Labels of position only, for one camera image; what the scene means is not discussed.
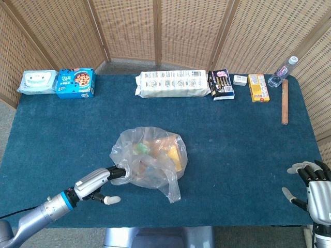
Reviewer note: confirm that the blue cookie box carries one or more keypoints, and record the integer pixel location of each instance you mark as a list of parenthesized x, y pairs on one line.
[(75, 84)]

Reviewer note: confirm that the light blue wet wipes pack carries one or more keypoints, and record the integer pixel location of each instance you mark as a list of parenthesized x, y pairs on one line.
[(36, 81)]

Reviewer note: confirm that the rattan folding screen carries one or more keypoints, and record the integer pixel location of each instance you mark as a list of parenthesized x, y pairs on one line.
[(188, 28)]

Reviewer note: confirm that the green snack packet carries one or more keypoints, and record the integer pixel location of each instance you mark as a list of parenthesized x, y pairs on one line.
[(142, 149)]

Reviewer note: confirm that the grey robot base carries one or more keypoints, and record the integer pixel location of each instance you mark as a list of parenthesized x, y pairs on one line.
[(157, 237)]

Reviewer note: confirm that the long white tissue pack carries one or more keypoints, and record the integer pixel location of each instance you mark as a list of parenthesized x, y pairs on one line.
[(170, 84)]

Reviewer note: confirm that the blue table cloth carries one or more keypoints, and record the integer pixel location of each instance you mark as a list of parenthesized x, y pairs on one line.
[(232, 155)]

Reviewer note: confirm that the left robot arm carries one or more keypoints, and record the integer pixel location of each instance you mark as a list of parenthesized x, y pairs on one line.
[(41, 215)]

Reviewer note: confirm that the clear water bottle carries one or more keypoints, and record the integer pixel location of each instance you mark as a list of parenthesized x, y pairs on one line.
[(280, 73)]

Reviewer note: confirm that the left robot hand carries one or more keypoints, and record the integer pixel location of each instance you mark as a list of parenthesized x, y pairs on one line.
[(90, 180)]

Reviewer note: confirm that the brown wooden stick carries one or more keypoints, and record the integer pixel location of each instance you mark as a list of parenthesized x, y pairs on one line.
[(284, 103)]

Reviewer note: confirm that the small white box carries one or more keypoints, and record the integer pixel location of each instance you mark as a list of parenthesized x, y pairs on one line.
[(240, 80)]

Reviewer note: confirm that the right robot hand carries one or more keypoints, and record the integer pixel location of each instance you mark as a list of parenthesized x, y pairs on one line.
[(319, 199)]

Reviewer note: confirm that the yellow cardboard box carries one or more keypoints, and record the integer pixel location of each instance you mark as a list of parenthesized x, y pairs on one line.
[(258, 87)]

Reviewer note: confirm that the black snack packet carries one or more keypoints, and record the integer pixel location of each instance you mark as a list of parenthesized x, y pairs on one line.
[(221, 84)]

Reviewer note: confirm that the clear plastic bag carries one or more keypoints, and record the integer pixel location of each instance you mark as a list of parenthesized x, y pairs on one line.
[(155, 160)]

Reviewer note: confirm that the yellow sponge block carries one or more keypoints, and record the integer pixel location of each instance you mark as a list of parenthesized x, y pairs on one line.
[(175, 158)]

